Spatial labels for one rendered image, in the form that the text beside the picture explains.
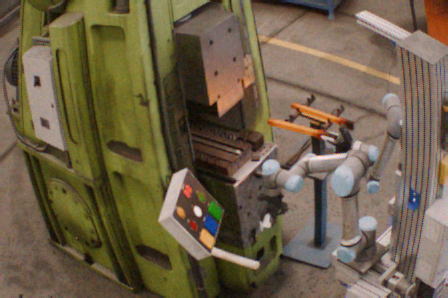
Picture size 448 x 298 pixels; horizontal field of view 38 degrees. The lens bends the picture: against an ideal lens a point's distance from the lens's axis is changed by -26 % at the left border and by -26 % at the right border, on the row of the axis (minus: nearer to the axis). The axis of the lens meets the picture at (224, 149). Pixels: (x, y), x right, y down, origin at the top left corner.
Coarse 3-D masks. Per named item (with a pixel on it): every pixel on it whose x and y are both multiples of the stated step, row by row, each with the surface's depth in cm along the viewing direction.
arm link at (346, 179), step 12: (348, 168) 322; (360, 168) 325; (336, 180) 324; (348, 180) 319; (360, 180) 327; (336, 192) 326; (348, 192) 322; (348, 204) 330; (348, 216) 333; (348, 228) 337; (348, 240) 341; (360, 240) 342; (336, 252) 347; (348, 252) 341; (360, 252) 349
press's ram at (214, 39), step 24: (192, 24) 377; (216, 24) 374; (192, 48) 373; (216, 48) 379; (240, 48) 395; (192, 72) 382; (216, 72) 385; (240, 72) 401; (192, 96) 392; (216, 96) 390
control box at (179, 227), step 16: (176, 176) 381; (192, 176) 382; (176, 192) 368; (192, 192) 376; (208, 192) 386; (176, 208) 360; (192, 208) 370; (208, 208) 381; (176, 224) 357; (192, 240) 361; (208, 256) 366
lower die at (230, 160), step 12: (192, 132) 438; (204, 132) 438; (204, 144) 430; (228, 144) 426; (240, 144) 426; (204, 156) 423; (216, 156) 421; (228, 156) 419; (240, 156) 421; (228, 168) 414; (240, 168) 423
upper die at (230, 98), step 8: (240, 80) 403; (232, 88) 399; (240, 88) 405; (224, 96) 395; (232, 96) 401; (240, 96) 407; (192, 104) 403; (200, 104) 399; (216, 104) 393; (224, 104) 397; (232, 104) 403; (200, 112) 402; (208, 112) 399; (216, 112) 396; (224, 112) 399
